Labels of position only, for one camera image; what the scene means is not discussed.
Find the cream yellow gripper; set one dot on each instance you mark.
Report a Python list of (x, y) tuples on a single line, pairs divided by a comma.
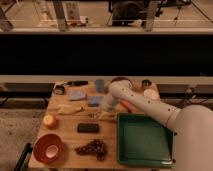
[(103, 115)]

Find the metal fork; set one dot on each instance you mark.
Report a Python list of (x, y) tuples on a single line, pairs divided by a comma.
[(95, 116)]

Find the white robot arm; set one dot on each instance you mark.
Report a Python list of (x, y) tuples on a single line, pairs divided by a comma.
[(192, 126)]

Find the blue plastic cup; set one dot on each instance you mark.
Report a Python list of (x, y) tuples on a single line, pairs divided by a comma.
[(99, 85)]

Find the white plastic cup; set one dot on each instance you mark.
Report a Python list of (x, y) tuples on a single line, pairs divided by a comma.
[(151, 94)]

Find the small metal cup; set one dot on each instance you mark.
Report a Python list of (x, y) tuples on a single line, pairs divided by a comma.
[(146, 83)]

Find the small white cup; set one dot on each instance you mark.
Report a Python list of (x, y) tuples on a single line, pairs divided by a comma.
[(51, 151)]

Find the blue sponge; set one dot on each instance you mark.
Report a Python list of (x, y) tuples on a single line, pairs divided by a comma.
[(94, 101)]

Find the black rectangular block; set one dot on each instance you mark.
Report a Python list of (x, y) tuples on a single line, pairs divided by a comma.
[(87, 128)]

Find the orange carrot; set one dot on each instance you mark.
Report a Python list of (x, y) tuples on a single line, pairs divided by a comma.
[(126, 106)]

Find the bunch of dark grapes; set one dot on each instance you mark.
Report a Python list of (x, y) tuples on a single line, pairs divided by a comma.
[(96, 147)]

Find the grey blue cloth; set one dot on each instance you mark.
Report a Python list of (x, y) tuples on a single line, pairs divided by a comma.
[(76, 95)]

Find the purple bowl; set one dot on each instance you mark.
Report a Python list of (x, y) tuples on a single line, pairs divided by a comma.
[(122, 80)]

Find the yellow banana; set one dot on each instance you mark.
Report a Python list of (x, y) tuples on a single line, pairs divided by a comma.
[(69, 110)]

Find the green plastic tray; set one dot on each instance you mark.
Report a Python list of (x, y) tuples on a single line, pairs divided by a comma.
[(141, 141)]

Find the orange apple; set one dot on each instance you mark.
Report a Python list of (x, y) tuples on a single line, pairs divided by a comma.
[(50, 121)]

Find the orange bowl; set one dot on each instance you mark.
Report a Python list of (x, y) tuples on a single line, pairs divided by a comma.
[(43, 143)]

